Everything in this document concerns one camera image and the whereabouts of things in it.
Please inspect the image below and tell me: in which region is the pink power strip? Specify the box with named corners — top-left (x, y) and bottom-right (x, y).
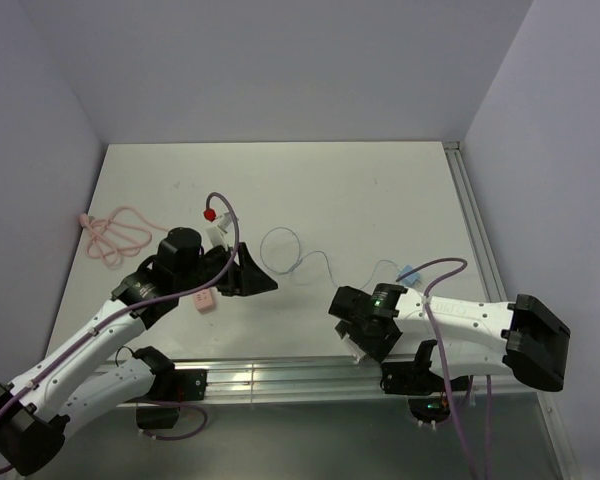
top-left (192, 288), bottom-right (216, 314)

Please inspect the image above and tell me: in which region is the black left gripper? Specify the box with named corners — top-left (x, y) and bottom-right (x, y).
top-left (176, 242), bottom-right (277, 296)

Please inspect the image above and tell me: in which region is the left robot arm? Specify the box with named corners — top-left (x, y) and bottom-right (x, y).
top-left (0, 227), bottom-right (278, 476)

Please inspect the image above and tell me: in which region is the blue charger plug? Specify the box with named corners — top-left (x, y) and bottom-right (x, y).
top-left (396, 265), bottom-right (421, 288)

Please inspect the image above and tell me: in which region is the aluminium table rail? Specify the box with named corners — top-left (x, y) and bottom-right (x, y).
top-left (91, 141), bottom-right (580, 479)

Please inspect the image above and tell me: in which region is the pink power strip cord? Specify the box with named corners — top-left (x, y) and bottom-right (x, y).
top-left (77, 205), bottom-right (169, 271)

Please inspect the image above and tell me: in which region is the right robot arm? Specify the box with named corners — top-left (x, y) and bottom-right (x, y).
top-left (329, 283), bottom-right (571, 396)

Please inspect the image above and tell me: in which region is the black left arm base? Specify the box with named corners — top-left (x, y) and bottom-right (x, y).
top-left (135, 369), bottom-right (209, 439)

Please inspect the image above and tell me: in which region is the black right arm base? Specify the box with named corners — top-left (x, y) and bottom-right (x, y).
top-left (380, 361), bottom-right (445, 396)

